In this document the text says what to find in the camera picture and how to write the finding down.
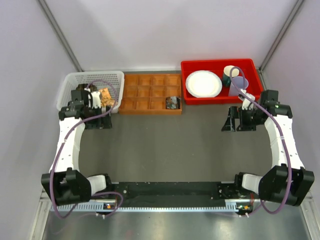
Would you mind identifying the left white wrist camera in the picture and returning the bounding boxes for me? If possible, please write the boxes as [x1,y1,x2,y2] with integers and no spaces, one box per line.
[85,88,102,109]

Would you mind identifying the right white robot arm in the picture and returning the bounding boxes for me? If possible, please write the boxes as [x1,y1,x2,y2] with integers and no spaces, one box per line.
[221,89,315,206]

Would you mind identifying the orange patterned tie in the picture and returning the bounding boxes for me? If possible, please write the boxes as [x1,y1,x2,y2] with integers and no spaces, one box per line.
[98,88,116,107]

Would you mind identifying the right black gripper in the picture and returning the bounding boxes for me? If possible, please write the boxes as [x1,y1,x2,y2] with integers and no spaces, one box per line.
[221,106,263,132]

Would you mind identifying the dark camouflage tie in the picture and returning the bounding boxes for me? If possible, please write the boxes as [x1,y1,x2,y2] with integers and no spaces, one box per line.
[76,83,98,93]

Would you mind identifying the white perforated plastic basket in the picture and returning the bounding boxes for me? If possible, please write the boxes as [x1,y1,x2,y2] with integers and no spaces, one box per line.
[56,70,125,114]

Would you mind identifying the green cup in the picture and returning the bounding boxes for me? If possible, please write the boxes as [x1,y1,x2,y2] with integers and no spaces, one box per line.
[222,65,240,87]

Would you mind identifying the lavender plastic cup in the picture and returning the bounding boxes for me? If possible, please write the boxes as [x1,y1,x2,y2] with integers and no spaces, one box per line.
[228,76,249,97]

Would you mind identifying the rolled dark patterned tie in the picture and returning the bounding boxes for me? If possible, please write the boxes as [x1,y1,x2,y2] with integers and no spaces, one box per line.
[165,96,181,110]

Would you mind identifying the orange compartment tray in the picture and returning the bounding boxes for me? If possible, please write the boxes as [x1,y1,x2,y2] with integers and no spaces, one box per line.
[118,73,182,115]

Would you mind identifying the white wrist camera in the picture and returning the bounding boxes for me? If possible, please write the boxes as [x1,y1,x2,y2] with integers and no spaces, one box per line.
[238,89,256,111]
[85,88,102,109]

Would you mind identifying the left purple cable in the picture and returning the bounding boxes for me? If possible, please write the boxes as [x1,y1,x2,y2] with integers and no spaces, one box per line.
[49,80,124,220]

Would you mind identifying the purple cable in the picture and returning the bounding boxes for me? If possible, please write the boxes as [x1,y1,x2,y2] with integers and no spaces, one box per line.
[49,80,124,220]
[229,66,293,218]

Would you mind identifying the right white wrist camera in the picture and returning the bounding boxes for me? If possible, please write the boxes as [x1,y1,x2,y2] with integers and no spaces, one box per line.
[238,89,256,111]

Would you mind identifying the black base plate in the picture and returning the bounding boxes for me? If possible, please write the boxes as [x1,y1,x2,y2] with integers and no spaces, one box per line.
[112,181,252,207]

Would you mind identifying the red plastic bin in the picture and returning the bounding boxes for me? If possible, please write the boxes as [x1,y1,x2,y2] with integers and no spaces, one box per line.
[180,58,263,105]

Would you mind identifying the slotted cable duct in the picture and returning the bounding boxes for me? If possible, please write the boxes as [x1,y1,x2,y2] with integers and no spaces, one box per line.
[49,201,253,213]

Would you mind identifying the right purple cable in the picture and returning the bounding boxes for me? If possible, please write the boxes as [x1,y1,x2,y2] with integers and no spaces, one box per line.
[229,66,293,218]

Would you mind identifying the white paper plate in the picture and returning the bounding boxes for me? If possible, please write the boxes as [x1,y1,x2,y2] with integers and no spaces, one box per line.
[185,70,223,98]

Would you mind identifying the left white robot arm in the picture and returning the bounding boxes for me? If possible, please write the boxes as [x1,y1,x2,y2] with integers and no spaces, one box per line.
[41,88,114,206]

